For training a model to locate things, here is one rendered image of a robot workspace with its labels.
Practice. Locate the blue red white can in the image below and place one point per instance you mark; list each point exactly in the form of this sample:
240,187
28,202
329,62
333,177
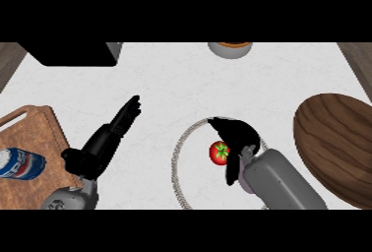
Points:
21,163

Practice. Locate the grey pot with orange rim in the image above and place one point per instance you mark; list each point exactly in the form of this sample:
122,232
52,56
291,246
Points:
230,50

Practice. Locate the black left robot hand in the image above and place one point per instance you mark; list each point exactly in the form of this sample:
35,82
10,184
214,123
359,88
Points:
103,144

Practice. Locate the black box appliance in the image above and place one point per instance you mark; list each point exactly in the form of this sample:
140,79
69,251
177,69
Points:
72,54

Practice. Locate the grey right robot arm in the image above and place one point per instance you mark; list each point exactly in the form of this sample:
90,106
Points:
277,180

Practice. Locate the brown wooden bowl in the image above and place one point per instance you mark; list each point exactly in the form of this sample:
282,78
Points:
333,147

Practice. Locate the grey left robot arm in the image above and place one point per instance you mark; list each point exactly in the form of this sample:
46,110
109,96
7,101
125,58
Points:
72,197

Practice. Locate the red tomato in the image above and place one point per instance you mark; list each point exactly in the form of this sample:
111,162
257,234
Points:
218,153

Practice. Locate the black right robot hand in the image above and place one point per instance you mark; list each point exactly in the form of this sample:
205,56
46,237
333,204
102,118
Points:
239,138

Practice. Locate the brown wooden cutting board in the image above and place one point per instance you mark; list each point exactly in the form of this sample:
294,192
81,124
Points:
34,157

